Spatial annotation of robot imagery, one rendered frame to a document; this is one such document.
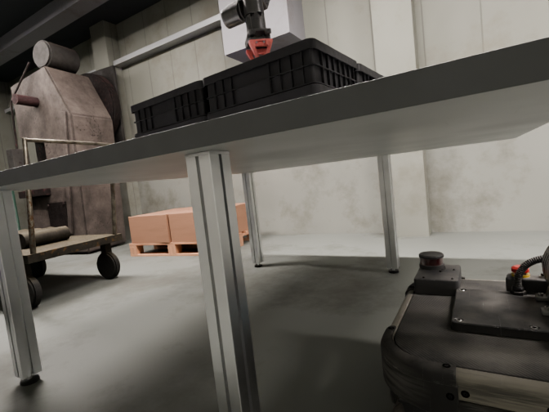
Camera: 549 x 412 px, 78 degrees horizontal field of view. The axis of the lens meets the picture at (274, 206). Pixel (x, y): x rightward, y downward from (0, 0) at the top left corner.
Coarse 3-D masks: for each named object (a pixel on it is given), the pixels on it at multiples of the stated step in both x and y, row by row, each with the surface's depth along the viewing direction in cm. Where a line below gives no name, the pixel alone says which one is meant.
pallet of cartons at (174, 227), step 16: (176, 208) 382; (240, 208) 331; (144, 224) 325; (160, 224) 315; (176, 224) 309; (192, 224) 302; (240, 224) 330; (144, 240) 328; (160, 240) 318; (176, 240) 311; (192, 240) 304; (240, 240) 324; (144, 256) 329
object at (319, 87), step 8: (296, 88) 87; (304, 88) 86; (312, 88) 85; (320, 88) 86; (328, 88) 89; (272, 96) 92; (280, 96) 90; (288, 96) 89; (296, 96) 88; (248, 104) 97; (256, 104) 95; (264, 104) 94; (272, 104) 92; (216, 112) 104; (224, 112) 102; (232, 112) 101
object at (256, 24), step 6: (246, 18) 98; (252, 18) 97; (258, 18) 97; (264, 18) 98; (246, 24) 99; (252, 24) 97; (258, 24) 97; (264, 24) 98; (252, 30) 95; (258, 30) 95; (264, 30) 95; (270, 30) 96; (252, 36) 97; (258, 36) 99
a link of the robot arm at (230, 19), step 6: (228, 6) 104; (234, 6) 99; (264, 6) 102; (222, 12) 101; (228, 12) 100; (234, 12) 99; (222, 18) 102; (228, 18) 101; (234, 18) 100; (240, 18) 100; (228, 24) 102; (234, 24) 102; (240, 24) 103
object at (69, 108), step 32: (64, 64) 389; (32, 96) 376; (64, 96) 369; (96, 96) 412; (32, 128) 391; (64, 128) 366; (96, 128) 392; (32, 192) 393; (64, 192) 382; (96, 192) 389; (64, 224) 387; (96, 224) 388
